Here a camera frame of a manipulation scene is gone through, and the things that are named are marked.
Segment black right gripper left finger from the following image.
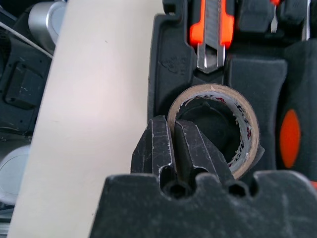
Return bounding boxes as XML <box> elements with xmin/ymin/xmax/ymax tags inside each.
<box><xmin>130</xmin><ymin>115</ymin><xmax>178</xmax><ymax>185</ymax></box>

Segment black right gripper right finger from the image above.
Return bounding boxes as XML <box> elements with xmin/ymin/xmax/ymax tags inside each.
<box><xmin>174</xmin><ymin>119</ymin><xmax>235</xmax><ymax>186</ymax></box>

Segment black electrical tape roll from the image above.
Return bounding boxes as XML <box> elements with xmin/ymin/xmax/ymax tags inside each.
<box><xmin>167</xmin><ymin>83</ymin><xmax>265</xmax><ymax>181</ymax></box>

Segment black orange screwdriver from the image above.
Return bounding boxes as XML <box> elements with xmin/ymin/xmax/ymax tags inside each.
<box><xmin>275</xmin><ymin>0</ymin><xmax>317</xmax><ymax>189</ymax></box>

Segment orange black utility knife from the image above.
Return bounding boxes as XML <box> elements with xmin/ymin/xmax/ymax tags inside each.
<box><xmin>188</xmin><ymin>0</ymin><xmax>235</xmax><ymax>74</ymax></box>

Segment black tool case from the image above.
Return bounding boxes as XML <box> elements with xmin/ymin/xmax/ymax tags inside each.
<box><xmin>147</xmin><ymin>0</ymin><xmax>317</xmax><ymax>189</ymax></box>

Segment silver rounded robot part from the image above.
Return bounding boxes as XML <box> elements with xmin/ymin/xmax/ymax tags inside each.
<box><xmin>28</xmin><ymin>1</ymin><xmax>67</xmax><ymax>58</ymax></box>
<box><xmin>0</xmin><ymin>144</ymin><xmax>32</xmax><ymax>207</ymax></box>

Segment black equipment block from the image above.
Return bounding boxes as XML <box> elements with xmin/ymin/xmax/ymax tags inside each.
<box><xmin>0</xmin><ymin>9</ymin><xmax>54</xmax><ymax>136</ymax></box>

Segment thin white cable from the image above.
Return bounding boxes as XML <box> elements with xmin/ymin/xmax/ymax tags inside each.
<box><xmin>0</xmin><ymin>20</ymin><xmax>54</xmax><ymax>60</ymax></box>

